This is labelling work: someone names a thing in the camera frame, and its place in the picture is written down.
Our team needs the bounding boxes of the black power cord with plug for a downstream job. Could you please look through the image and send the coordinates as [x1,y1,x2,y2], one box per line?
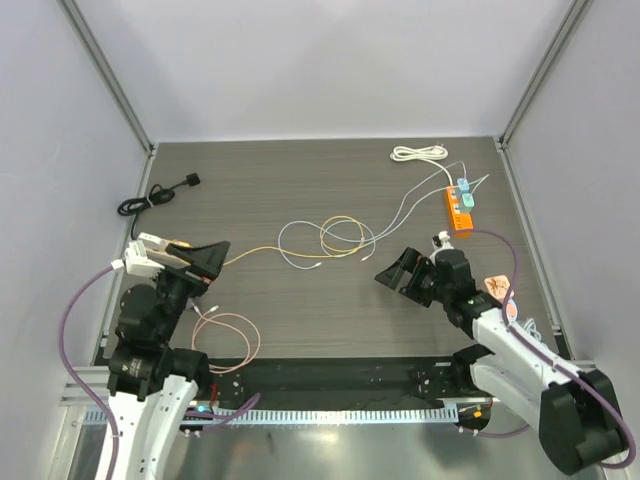
[117,172,201,240]

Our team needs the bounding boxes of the yellow charging cable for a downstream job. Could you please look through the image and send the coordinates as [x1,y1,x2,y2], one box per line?
[222,214,366,266]

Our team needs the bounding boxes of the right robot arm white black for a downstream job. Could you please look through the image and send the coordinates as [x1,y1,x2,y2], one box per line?
[375,246,635,475]

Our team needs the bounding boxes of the orange power strip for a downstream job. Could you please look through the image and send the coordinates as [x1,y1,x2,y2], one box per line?
[445,186,474,239]

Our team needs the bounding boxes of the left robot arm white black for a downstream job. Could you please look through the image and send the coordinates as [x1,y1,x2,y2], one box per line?
[96,234,230,479]

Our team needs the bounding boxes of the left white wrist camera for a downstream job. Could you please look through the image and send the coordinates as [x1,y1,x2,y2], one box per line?
[110,241,164,278]

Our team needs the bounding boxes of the slotted cable duct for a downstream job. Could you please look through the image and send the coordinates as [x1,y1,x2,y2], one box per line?
[83,407,459,426]

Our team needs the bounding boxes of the pink charging cable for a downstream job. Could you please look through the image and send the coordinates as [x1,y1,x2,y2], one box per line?
[191,303,262,374]

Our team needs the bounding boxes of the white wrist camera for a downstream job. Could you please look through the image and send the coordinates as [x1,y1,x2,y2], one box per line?
[110,241,164,278]
[431,230,453,252]

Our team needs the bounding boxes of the white coiled cord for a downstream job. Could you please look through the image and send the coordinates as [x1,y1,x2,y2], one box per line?
[389,143,450,164]

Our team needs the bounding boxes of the light blue charger plug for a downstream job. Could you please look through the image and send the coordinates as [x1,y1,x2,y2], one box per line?
[456,178,470,194]

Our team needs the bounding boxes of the peach cube charger with print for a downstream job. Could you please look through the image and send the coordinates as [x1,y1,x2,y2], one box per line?
[484,275,511,302]

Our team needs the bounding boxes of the beige power strip red sockets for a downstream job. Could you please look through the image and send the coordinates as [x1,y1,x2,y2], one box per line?
[136,232,191,265]

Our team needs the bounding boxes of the light blue coiled cord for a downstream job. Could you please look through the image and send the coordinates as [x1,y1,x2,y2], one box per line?
[519,318,544,344]

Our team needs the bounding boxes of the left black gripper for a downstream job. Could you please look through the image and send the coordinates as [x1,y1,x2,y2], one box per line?
[149,240,228,342]

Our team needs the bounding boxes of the black mounting base plate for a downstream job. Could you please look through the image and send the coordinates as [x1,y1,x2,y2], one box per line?
[199,356,488,411]

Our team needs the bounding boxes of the small pink charger plug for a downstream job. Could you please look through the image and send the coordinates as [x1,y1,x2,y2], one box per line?
[506,299,518,322]

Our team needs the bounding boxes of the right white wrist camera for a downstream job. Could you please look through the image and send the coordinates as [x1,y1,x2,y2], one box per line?
[431,230,453,252]

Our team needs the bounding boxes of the teal charger plug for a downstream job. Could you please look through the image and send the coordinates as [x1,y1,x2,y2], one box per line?
[461,193,475,211]

